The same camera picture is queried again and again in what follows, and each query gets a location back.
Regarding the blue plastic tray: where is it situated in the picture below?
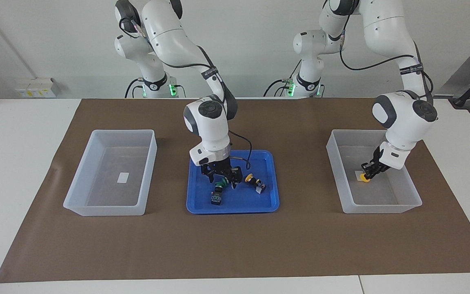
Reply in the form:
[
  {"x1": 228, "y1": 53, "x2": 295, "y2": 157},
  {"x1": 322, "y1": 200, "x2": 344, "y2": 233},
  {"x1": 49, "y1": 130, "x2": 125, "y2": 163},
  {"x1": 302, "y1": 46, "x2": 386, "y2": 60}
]
[{"x1": 186, "y1": 150, "x2": 280, "y2": 214}]

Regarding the translucent white plastic box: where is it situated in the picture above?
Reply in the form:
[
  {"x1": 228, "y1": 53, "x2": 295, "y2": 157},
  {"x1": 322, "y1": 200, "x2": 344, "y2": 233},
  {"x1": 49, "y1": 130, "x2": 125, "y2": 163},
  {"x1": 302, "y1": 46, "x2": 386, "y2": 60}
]
[
  {"x1": 326, "y1": 129, "x2": 423, "y2": 214},
  {"x1": 63, "y1": 129, "x2": 157, "y2": 216}
]

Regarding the brown table mat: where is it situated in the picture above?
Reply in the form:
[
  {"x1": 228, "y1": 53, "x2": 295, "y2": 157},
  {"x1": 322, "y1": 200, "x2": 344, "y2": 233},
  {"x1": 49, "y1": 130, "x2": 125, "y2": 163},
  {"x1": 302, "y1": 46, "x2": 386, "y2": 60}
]
[{"x1": 0, "y1": 98, "x2": 470, "y2": 283}]

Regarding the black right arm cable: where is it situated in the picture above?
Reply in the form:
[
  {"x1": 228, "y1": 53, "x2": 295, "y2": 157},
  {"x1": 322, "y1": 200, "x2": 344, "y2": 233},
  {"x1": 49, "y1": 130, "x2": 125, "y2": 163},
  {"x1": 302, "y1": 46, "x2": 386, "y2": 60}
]
[{"x1": 135, "y1": 22, "x2": 253, "y2": 170}]

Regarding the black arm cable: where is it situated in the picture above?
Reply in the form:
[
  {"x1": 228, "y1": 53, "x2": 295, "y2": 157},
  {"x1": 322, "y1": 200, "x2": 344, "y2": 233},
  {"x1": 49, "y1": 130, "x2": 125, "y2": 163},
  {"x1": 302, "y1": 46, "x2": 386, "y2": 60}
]
[
  {"x1": 339, "y1": 24, "x2": 435, "y2": 102},
  {"x1": 135, "y1": 22, "x2": 253, "y2": 170}
]

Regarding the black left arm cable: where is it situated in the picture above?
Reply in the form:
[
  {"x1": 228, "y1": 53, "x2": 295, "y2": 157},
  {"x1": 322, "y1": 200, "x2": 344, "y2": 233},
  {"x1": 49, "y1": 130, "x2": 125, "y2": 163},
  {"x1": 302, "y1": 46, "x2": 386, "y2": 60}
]
[{"x1": 339, "y1": 24, "x2": 435, "y2": 102}]

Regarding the black base cable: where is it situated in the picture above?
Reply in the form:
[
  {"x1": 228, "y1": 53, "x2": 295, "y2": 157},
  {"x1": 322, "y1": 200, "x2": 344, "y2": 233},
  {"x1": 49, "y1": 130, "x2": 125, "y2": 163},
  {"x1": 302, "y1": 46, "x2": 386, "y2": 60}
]
[
  {"x1": 264, "y1": 61, "x2": 301, "y2": 97},
  {"x1": 125, "y1": 78, "x2": 144, "y2": 98}
]

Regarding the white wall socket strip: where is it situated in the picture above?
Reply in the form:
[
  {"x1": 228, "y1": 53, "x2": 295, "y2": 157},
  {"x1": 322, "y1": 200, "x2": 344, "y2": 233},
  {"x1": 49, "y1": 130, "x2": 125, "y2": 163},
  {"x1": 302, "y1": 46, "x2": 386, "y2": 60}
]
[{"x1": 15, "y1": 78, "x2": 58, "y2": 98}]

